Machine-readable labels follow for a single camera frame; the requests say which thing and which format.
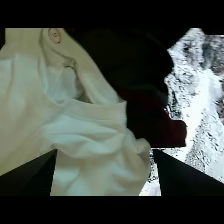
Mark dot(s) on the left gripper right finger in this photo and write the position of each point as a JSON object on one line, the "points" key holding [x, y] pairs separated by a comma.
{"points": [[190, 181]]}

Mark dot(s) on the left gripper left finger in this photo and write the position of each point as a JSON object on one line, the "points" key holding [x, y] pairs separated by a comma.
{"points": [[23, 181]]}

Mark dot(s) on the white T-shirt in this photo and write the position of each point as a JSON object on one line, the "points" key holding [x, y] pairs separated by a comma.
{"points": [[83, 133]]}

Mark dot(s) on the dark red garment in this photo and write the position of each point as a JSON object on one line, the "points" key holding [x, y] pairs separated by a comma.
{"points": [[156, 130]]}

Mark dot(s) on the black garment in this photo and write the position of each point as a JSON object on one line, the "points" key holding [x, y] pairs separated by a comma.
{"points": [[133, 66]]}

